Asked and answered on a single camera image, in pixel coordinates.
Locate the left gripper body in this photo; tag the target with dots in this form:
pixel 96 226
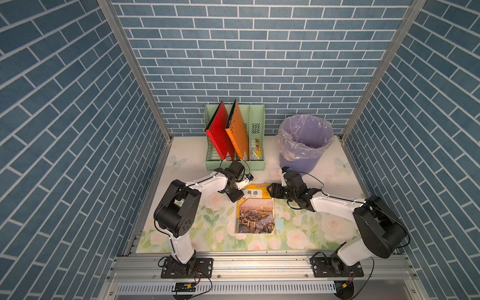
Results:
pixel 234 193

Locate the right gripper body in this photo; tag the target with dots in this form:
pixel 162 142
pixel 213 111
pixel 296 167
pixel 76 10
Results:
pixel 283 192

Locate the English textbook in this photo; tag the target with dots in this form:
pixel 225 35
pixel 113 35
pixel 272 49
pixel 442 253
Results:
pixel 255 211

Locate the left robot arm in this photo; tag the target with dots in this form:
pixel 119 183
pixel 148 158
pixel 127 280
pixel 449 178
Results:
pixel 176 212

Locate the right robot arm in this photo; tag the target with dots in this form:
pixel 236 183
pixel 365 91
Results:
pixel 381 232

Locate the blue sticky note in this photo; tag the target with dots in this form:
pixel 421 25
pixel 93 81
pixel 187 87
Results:
pixel 279 224

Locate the small items in organizer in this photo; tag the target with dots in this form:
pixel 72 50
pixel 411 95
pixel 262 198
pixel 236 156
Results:
pixel 256 152

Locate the orange folder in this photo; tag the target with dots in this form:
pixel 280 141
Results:
pixel 235 129

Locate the floral table mat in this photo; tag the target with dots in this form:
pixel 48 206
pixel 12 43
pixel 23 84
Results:
pixel 214 226

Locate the red folder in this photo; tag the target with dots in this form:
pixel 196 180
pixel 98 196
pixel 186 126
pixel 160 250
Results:
pixel 216 132

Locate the purple trash bin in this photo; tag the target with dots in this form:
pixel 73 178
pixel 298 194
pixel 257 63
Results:
pixel 300 163

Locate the clear bin liner bag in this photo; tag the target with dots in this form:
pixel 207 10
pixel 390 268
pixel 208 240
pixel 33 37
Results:
pixel 303 137

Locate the green file organizer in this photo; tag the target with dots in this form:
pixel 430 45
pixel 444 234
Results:
pixel 253 116

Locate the right controller board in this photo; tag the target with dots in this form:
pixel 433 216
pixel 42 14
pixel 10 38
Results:
pixel 344 290

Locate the controller board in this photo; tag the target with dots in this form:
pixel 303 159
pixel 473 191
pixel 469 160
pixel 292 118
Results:
pixel 184 287
pixel 344 290

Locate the left controller board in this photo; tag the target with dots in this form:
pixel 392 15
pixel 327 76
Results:
pixel 184 287

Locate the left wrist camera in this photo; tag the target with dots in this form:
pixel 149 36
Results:
pixel 245 181

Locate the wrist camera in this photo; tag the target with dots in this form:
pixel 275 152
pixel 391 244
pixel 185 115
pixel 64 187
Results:
pixel 245 181
pixel 284 171

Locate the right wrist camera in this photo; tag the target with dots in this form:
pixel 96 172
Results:
pixel 284 171

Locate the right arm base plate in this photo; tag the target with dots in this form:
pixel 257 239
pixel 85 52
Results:
pixel 325 267

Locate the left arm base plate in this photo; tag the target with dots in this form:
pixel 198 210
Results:
pixel 195 268

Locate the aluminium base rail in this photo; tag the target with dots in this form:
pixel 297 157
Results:
pixel 276 275

